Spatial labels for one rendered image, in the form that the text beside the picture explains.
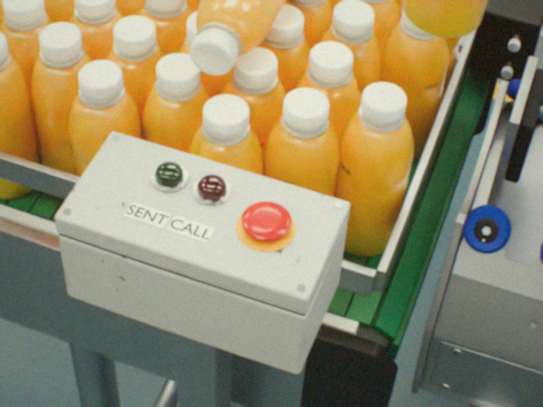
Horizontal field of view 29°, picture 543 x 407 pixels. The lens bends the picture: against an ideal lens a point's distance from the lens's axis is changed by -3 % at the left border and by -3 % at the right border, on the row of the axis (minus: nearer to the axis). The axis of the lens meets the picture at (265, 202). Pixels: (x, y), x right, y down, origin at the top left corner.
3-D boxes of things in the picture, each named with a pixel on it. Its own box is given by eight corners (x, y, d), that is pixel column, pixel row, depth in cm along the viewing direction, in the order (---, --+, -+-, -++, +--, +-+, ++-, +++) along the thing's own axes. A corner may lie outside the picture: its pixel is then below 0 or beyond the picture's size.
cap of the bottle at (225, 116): (229, 147, 89) (229, 132, 88) (193, 126, 91) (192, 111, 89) (258, 122, 91) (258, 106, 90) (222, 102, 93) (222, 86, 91)
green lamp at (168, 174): (176, 193, 81) (176, 182, 80) (149, 184, 81) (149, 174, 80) (188, 173, 82) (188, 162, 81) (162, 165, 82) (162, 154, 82)
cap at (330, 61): (360, 73, 96) (362, 59, 95) (326, 89, 94) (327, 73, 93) (334, 50, 98) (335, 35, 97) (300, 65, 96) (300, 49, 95)
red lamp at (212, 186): (220, 206, 80) (220, 195, 79) (192, 198, 80) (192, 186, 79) (231, 186, 81) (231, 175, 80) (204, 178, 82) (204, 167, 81)
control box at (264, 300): (298, 377, 82) (308, 297, 74) (66, 296, 86) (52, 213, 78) (339, 282, 88) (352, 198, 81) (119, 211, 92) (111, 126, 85)
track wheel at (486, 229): (516, 215, 96) (517, 211, 98) (469, 200, 97) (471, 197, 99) (503, 261, 97) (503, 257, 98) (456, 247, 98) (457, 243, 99)
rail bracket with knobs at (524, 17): (519, 106, 118) (538, 35, 111) (458, 89, 120) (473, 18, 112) (534, 54, 125) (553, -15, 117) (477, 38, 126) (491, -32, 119)
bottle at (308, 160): (273, 274, 101) (282, 150, 89) (250, 223, 105) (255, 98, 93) (338, 258, 103) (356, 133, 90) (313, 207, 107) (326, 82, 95)
